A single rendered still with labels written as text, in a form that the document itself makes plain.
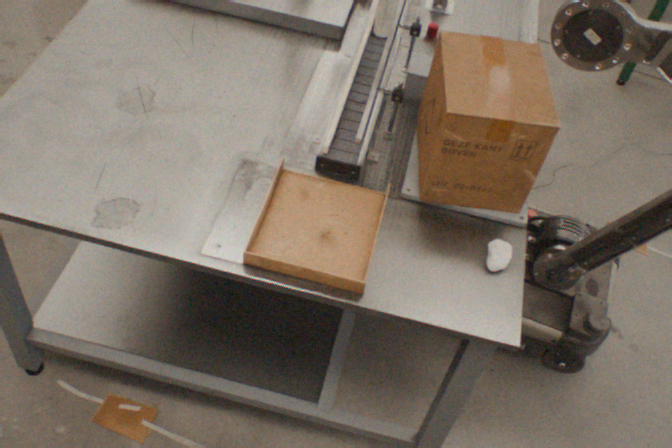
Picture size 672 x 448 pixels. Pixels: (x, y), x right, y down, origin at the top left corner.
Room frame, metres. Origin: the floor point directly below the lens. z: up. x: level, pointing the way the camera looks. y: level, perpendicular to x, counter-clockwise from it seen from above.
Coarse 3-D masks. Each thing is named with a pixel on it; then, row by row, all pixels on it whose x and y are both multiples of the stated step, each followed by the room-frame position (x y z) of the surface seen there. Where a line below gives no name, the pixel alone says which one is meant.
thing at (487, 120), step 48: (480, 48) 1.40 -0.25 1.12; (528, 48) 1.44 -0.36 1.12; (432, 96) 1.33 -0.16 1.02; (480, 96) 1.22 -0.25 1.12; (528, 96) 1.26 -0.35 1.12; (432, 144) 1.19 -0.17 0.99; (480, 144) 1.16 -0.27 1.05; (528, 144) 1.17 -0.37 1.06; (432, 192) 1.15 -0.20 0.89; (480, 192) 1.16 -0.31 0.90; (528, 192) 1.17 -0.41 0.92
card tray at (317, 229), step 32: (288, 192) 1.12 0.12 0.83; (320, 192) 1.14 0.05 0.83; (352, 192) 1.16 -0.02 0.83; (256, 224) 0.98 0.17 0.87; (288, 224) 1.02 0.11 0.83; (320, 224) 1.04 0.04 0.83; (352, 224) 1.06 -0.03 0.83; (256, 256) 0.89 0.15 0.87; (288, 256) 0.93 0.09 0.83; (320, 256) 0.95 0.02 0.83; (352, 256) 0.97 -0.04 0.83; (352, 288) 0.88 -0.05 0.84
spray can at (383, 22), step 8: (384, 0) 1.74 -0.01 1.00; (392, 0) 1.74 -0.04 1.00; (384, 8) 1.74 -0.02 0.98; (392, 8) 1.74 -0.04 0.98; (376, 16) 1.75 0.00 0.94; (384, 16) 1.74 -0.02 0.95; (392, 16) 1.75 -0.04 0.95; (376, 24) 1.75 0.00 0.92; (384, 24) 1.74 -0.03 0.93; (376, 32) 1.74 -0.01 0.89; (384, 32) 1.74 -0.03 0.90
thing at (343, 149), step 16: (400, 16) 1.87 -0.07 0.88; (368, 48) 1.68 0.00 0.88; (384, 48) 1.69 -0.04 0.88; (368, 64) 1.60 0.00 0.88; (368, 80) 1.53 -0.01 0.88; (352, 96) 1.45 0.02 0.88; (368, 96) 1.46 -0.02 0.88; (352, 112) 1.39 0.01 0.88; (336, 128) 1.32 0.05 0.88; (352, 128) 1.33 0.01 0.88; (336, 144) 1.26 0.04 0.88; (352, 144) 1.27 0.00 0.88; (336, 160) 1.21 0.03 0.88; (352, 160) 1.21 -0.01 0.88
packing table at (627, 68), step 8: (656, 0) 3.12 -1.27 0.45; (664, 0) 3.07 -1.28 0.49; (656, 8) 3.08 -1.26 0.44; (664, 8) 3.07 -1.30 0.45; (648, 16) 3.09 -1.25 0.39; (656, 16) 3.07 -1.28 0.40; (624, 64) 3.09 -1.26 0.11; (632, 64) 3.07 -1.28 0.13; (624, 72) 3.07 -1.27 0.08; (632, 72) 3.07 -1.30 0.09; (616, 80) 3.10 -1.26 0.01; (624, 80) 3.07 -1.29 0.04
